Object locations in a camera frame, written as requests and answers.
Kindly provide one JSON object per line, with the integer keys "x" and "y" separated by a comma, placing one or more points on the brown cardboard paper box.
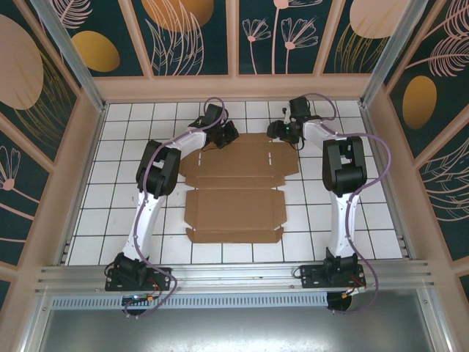
{"x": 234, "y": 205}

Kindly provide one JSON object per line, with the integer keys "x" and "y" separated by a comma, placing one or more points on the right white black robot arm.
{"x": 342, "y": 168}

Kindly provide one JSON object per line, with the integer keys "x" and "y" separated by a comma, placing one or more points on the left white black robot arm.
{"x": 157, "y": 172}

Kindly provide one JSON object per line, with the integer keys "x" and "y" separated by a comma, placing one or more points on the small circuit board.
{"x": 137, "y": 298}

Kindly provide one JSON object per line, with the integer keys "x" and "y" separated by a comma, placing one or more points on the grey metal sheet panel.
{"x": 234, "y": 330}

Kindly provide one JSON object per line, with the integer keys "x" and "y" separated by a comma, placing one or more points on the aluminium frame post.
{"x": 67, "y": 47}
{"x": 398, "y": 47}

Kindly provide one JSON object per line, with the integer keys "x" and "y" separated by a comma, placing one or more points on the long aluminium base rail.
{"x": 234, "y": 275}

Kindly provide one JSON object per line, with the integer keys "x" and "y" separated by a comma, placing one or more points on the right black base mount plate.
{"x": 311, "y": 276}

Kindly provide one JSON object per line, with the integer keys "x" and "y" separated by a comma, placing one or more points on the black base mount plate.
{"x": 163, "y": 277}
{"x": 311, "y": 276}

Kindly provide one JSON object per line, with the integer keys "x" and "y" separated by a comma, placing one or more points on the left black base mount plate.
{"x": 163, "y": 277}

